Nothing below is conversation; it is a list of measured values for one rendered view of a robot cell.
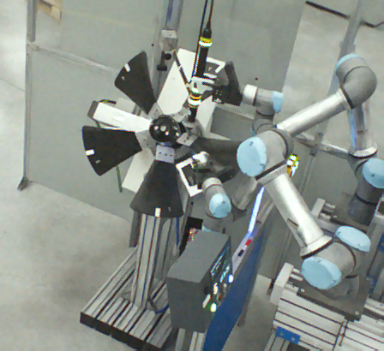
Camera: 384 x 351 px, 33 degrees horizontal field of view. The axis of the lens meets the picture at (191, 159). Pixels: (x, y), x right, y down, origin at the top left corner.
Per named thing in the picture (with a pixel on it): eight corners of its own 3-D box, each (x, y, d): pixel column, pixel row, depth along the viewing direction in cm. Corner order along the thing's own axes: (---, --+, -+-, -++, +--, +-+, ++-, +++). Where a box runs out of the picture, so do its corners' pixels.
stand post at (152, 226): (132, 307, 341) (153, 165, 293) (147, 314, 338) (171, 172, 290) (128, 312, 337) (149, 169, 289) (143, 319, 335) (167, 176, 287)
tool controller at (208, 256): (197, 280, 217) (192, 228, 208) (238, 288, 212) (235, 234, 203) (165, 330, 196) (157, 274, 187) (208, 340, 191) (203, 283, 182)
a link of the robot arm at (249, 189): (288, 114, 221) (229, 200, 253) (269, 122, 213) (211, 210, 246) (312, 136, 217) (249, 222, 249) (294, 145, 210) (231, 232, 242)
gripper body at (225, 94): (209, 101, 248) (239, 109, 247) (213, 81, 244) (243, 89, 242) (213, 93, 255) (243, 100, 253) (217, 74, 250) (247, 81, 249)
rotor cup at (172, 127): (155, 118, 275) (147, 110, 262) (188, 119, 271) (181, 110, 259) (152, 151, 272) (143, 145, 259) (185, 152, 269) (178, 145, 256)
